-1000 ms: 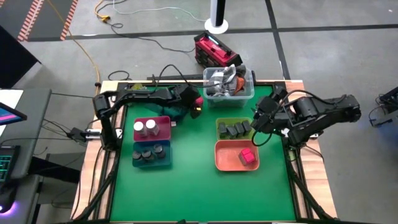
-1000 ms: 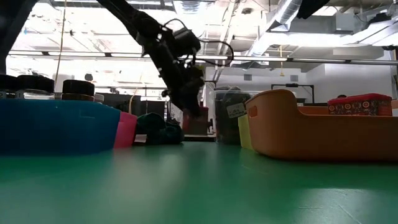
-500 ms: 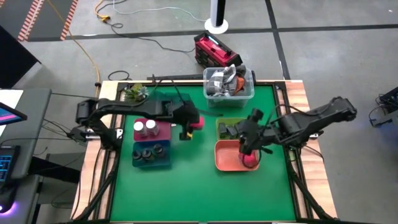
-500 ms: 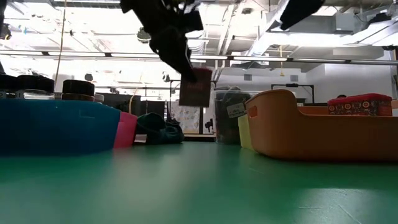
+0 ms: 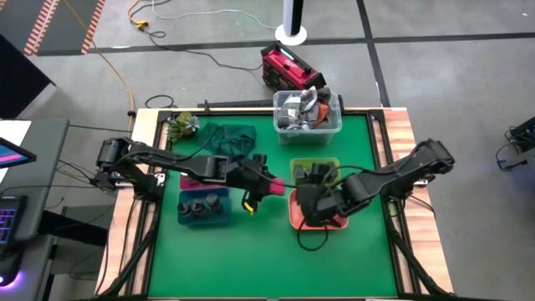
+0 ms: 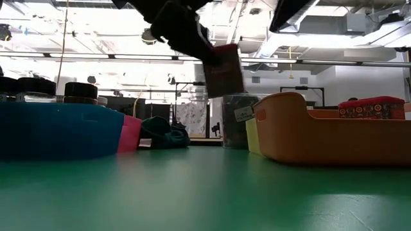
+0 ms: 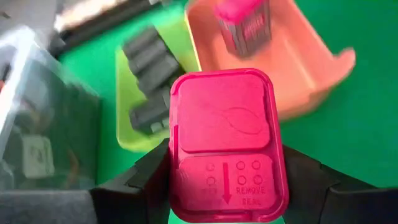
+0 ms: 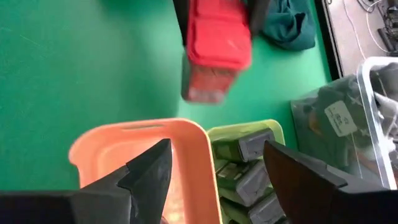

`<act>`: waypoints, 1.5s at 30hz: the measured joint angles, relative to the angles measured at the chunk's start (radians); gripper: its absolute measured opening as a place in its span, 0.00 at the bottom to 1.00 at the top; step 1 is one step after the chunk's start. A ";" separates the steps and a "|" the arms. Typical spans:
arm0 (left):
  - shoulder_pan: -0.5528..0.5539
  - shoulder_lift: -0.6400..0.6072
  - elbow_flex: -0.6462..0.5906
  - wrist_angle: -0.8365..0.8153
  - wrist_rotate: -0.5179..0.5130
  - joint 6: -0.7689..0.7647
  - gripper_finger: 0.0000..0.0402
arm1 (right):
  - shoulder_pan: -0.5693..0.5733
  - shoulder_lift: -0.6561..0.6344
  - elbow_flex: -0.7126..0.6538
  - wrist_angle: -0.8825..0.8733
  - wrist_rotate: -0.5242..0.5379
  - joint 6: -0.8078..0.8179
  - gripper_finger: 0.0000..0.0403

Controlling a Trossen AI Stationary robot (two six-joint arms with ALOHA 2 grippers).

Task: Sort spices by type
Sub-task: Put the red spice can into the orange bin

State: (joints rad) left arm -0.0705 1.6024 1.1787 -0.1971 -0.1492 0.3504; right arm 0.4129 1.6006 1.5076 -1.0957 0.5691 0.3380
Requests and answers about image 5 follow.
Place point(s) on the black bar on floor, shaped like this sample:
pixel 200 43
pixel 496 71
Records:
pixel 234 103

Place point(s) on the black striped-edge floor mat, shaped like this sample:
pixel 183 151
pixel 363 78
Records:
pixel 62 25

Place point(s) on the pink plastic bin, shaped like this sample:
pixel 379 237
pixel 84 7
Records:
pixel 188 184

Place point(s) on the blue plastic bin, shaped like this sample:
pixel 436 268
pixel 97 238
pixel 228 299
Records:
pixel 205 221

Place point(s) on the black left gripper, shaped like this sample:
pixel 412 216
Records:
pixel 248 180

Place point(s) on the clear plastic tub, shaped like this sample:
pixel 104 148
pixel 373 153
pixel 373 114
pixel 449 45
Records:
pixel 309 136

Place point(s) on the yellow tape tag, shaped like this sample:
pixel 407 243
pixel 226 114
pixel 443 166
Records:
pixel 249 207

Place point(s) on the black frame clamp knob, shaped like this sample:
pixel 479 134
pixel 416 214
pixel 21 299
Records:
pixel 131 113

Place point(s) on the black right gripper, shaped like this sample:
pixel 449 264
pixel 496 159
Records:
pixel 319 205

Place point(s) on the potted succulent plant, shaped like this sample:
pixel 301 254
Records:
pixel 183 125

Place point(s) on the orange plastic bin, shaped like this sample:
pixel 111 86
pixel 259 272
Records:
pixel 293 213

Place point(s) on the white paper sheet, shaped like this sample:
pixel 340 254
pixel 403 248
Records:
pixel 14 129

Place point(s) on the grey striped towel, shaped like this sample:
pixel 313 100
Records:
pixel 299 108

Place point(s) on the grey desk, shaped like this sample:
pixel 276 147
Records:
pixel 46 167

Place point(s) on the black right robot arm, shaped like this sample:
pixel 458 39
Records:
pixel 397 175

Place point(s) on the black aluminium table frame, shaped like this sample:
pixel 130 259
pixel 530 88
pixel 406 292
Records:
pixel 382 125

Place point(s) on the red and black toolbox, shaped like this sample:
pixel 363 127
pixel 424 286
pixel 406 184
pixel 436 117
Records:
pixel 292 69

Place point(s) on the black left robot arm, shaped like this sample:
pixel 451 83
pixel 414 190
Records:
pixel 167 161

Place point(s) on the backlit keyboard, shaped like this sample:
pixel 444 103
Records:
pixel 8 221

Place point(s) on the lime green plastic bin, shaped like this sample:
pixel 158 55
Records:
pixel 336 163

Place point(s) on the black panel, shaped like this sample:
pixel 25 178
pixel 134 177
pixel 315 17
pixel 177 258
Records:
pixel 16 79

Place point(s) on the computer monitor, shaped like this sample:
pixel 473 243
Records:
pixel 12 154

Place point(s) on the dark green cloth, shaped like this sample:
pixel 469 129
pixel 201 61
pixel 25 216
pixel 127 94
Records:
pixel 234 140

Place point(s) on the orange cloth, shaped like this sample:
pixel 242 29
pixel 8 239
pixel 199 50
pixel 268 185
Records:
pixel 322 115

